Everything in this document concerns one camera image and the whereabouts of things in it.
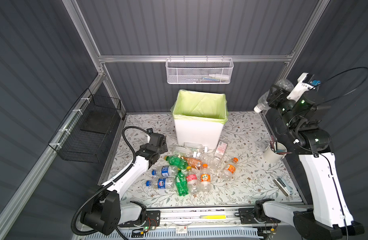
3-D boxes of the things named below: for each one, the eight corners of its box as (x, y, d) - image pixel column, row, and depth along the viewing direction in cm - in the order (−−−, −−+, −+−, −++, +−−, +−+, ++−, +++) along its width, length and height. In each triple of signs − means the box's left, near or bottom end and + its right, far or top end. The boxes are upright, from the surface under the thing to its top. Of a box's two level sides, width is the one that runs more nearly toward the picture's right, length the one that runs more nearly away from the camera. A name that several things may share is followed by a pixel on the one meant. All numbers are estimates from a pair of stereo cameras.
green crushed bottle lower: (179, 197, 81) (179, 195, 79) (174, 174, 90) (174, 171, 87) (189, 194, 82) (189, 192, 80) (183, 171, 91) (183, 169, 88)
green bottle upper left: (163, 161, 93) (163, 158, 91) (168, 154, 96) (167, 152, 94) (185, 171, 89) (185, 169, 86) (189, 164, 92) (189, 161, 89)
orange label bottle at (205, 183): (200, 192, 84) (201, 189, 79) (199, 167, 93) (199, 163, 89) (210, 192, 84) (211, 189, 79) (208, 167, 93) (209, 163, 89)
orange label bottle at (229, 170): (219, 178, 89) (220, 174, 85) (229, 158, 97) (231, 154, 93) (229, 184, 87) (231, 180, 82) (238, 163, 95) (240, 159, 91)
